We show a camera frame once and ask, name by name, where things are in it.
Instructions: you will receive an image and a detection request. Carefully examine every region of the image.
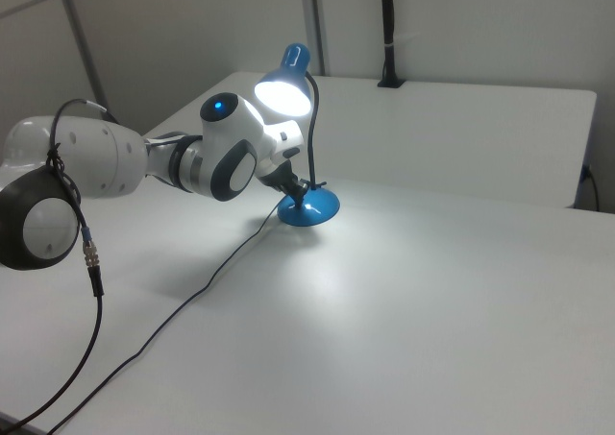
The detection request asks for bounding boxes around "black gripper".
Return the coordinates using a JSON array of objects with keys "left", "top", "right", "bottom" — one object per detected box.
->
[{"left": 258, "top": 162, "right": 312, "bottom": 211}]

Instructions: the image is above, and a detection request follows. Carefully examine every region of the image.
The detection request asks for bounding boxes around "blue gooseneck desk lamp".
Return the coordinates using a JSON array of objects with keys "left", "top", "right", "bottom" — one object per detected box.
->
[{"left": 253, "top": 43, "right": 343, "bottom": 229}]

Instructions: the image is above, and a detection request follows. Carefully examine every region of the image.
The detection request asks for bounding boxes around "black clamped pole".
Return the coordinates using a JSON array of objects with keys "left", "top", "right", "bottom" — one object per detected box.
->
[{"left": 376, "top": 0, "right": 406, "bottom": 89}]

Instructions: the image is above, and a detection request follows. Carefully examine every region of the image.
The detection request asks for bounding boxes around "thin black lamp cord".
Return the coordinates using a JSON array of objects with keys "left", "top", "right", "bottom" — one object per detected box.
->
[{"left": 46, "top": 203, "right": 283, "bottom": 435}]

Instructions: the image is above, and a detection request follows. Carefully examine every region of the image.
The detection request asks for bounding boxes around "grey wall frame post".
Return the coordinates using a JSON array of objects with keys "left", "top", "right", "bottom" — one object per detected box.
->
[
  {"left": 301, "top": 0, "right": 329, "bottom": 77},
  {"left": 53, "top": 0, "right": 111, "bottom": 115}
]

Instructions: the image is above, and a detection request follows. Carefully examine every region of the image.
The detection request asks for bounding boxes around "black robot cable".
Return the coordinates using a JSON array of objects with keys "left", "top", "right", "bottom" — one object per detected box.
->
[{"left": 0, "top": 97, "right": 121, "bottom": 427}]

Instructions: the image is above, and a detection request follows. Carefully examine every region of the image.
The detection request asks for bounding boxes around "black cable behind table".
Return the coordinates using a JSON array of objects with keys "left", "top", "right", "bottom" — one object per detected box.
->
[{"left": 580, "top": 164, "right": 603, "bottom": 212}]

